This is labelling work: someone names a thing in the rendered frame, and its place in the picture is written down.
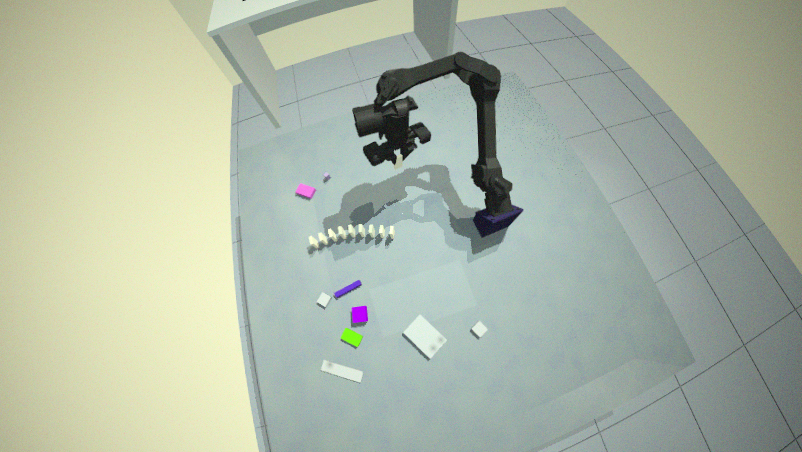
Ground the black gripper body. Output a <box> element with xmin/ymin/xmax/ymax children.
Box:
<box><xmin>363</xmin><ymin>122</ymin><xmax>431</xmax><ymax>167</ymax></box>

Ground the green rectangular block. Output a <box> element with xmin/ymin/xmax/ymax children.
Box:
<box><xmin>341</xmin><ymin>328</ymin><xmax>363</xmax><ymax>347</ymax></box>

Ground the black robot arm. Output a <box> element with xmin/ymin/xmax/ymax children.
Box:
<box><xmin>352</xmin><ymin>51</ymin><xmax>515</xmax><ymax>217</ymax></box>

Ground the pink rectangular block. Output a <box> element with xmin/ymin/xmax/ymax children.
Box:
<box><xmin>296</xmin><ymin>183</ymin><xmax>316</xmax><ymax>199</ymax></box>

